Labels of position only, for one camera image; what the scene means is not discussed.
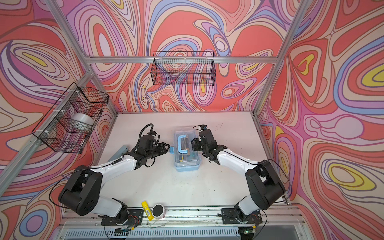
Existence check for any yellow glue stick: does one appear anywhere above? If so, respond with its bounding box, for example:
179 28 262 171
141 201 154 221

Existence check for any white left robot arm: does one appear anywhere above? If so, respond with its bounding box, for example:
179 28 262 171
58 134 171 219

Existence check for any black wire basket left wall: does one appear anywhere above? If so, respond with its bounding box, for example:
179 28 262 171
32 83 109 154

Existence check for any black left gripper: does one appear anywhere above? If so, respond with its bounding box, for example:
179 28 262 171
145 142 171 160

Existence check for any black white tape roll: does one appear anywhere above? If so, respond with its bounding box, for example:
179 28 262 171
152 204 165 220

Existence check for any black wire basket wall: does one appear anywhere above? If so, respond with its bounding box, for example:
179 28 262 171
151 51 216 87
32 83 109 154

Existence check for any aluminium mounting rail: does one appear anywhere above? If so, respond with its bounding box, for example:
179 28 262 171
54 205 313 240

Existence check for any black wire basket back wall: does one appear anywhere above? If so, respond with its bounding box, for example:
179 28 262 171
151 51 216 87

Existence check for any grey duct tape roll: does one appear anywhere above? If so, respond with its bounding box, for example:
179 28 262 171
71 113 95 129

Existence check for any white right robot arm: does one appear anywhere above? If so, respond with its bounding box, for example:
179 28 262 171
191 125 286 221

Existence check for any light blue stapler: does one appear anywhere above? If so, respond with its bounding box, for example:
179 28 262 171
108 145 130 163

